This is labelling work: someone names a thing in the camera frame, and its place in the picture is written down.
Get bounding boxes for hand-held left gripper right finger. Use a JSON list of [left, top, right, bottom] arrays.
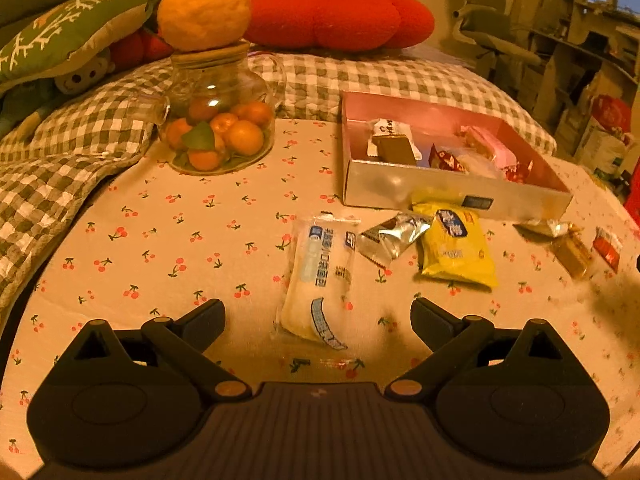
[[384, 297, 581, 402]]

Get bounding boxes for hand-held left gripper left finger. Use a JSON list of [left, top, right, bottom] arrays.
[[57, 299, 252, 402]]

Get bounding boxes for clear blue-label bread packet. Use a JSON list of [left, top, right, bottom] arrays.
[[271, 213, 362, 351]]

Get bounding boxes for shallow pink silver box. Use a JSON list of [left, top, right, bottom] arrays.
[[341, 90, 574, 221]]

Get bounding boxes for large red snack packet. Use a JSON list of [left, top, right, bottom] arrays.
[[428, 142, 471, 174]]

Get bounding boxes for long clear bread packet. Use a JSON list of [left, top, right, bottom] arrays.
[[457, 152, 506, 181]]

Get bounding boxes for small red snack packet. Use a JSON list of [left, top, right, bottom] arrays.
[[502, 159, 536, 184]]

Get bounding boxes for gold stick snack packet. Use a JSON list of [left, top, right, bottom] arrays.
[[374, 134, 421, 166]]

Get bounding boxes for pink snack packet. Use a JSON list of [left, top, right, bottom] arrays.
[[457, 124, 521, 169]]

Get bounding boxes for white black-print snack packet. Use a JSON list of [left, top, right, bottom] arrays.
[[367, 118, 414, 159]]

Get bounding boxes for yellow snack packet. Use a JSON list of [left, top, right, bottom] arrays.
[[410, 202, 501, 290]]

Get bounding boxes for cherry print cloth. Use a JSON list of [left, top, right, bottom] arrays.
[[0, 115, 640, 480]]

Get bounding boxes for silver snack packet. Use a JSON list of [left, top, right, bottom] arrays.
[[357, 211, 434, 267]]

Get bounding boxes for small white snack packet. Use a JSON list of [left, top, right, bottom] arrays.
[[514, 218, 571, 239]]

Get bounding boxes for gold wrapped snack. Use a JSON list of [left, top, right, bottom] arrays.
[[549, 227, 596, 281]]

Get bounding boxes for cluster of small oranges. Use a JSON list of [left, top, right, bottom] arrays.
[[164, 99, 275, 172]]

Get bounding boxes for orange white snack packet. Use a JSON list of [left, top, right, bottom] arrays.
[[592, 227, 624, 274]]

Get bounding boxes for grey checked blanket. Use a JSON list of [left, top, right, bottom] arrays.
[[0, 52, 559, 312]]

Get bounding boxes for glass jar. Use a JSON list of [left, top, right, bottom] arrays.
[[132, 42, 289, 177]]

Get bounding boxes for white carton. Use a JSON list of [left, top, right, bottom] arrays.
[[574, 117, 626, 172]]

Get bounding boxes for cork jar lid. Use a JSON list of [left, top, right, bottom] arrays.
[[170, 40, 251, 67]]

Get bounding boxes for plush monkey toy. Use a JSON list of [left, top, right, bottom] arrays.
[[52, 47, 116, 96]]

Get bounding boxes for red bag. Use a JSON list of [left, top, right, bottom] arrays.
[[589, 93, 634, 136]]

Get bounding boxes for white office chair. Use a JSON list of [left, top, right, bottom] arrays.
[[451, 0, 544, 82]]

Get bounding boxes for cluttered desk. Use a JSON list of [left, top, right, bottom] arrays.
[[515, 0, 640, 128]]

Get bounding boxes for large orange fruit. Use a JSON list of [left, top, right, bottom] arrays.
[[156, 0, 253, 54]]

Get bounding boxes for green snowflake pillow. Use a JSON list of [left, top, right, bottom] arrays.
[[0, 0, 162, 96]]

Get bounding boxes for big red persimmon cushion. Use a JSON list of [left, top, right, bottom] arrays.
[[242, 0, 436, 54]]

